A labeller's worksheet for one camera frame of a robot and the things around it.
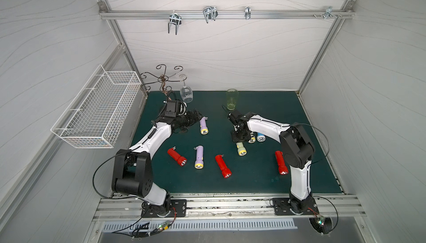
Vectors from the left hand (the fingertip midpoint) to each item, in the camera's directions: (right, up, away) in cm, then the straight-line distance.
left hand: (199, 118), depth 87 cm
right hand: (+21, -12, +7) cm, 26 cm away
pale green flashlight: (+23, -17, +2) cm, 29 cm away
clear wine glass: (-7, +14, +3) cm, 16 cm away
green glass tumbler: (+19, +12, +17) cm, 28 cm away
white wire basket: (-41, +3, -18) cm, 45 cm away
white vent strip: (-19, -45, -17) cm, 52 cm away
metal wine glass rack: (-19, +21, -3) cm, 28 cm away
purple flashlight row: (+2, -8, +11) cm, 13 cm away
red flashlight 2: (+14, -26, -6) cm, 30 cm away
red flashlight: (-9, -22, -3) cm, 23 cm away
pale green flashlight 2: (+30, -11, +5) cm, 33 cm away
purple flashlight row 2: (0, -22, -3) cm, 22 cm away
